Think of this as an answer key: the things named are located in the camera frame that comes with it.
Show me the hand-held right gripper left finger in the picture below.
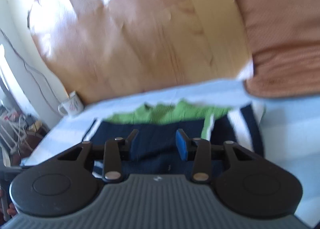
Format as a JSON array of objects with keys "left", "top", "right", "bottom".
[{"left": 57, "top": 129, "right": 139, "bottom": 183}]

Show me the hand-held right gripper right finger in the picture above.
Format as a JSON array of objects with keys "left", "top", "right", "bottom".
[{"left": 176, "top": 129, "right": 259, "bottom": 183}]

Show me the navy green white knit sweater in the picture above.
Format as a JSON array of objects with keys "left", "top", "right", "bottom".
[{"left": 84, "top": 99, "right": 266, "bottom": 182}]

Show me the white enamel mug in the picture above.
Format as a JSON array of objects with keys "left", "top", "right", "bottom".
[{"left": 58, "top": 91, "right": 84, "bottom": 117}]

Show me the brown wooden furniture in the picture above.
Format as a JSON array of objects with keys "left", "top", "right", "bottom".
[{"left": 19, "top": 129, "right": 49, "bottom": 164}]

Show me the blue striped bed sheet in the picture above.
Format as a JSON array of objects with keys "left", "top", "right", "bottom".
[{"left": 20, "top": 79, "right": 320, "bottom": 229}]

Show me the wood-grain vinyl sheet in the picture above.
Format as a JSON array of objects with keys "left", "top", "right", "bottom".
[{"left": 27, "top": 0, "right": 254, "bottom": 106}]

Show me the brown perforated seat cushion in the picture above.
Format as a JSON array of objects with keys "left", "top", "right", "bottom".
[{"left": 229, "top": 0, "right": 320, "bottom": 99}]

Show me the white cords bundle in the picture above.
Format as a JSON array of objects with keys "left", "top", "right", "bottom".
[{"left": 0, "top": 114, "right": 32, "bottom": 156}]

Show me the black wall cable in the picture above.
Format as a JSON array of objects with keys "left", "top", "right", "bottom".
[{"left": 0, "top": 29, "right": 63, "bottom": 117}]

